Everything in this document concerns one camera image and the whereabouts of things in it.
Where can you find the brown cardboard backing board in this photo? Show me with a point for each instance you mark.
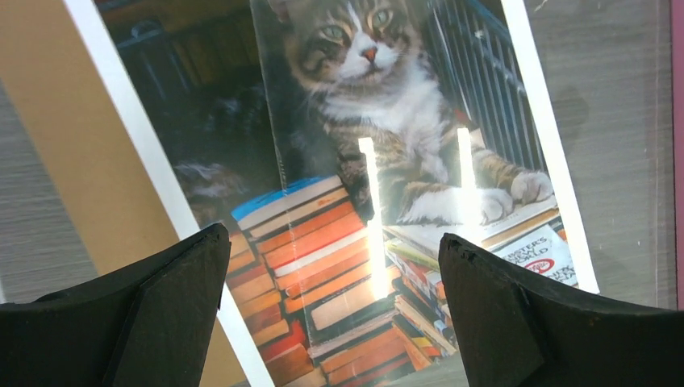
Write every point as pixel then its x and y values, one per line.
pixel 74 97

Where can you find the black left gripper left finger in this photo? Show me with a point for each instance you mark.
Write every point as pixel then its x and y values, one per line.
pixel 146 324

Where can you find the pink wooden picture frame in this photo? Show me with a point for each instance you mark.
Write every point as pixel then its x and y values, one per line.
pixel 676 14

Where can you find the cat and books photo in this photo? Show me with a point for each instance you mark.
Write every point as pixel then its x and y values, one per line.
pixel 197 72

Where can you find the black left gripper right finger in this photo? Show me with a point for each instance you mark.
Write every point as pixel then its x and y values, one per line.
pixel 515 327

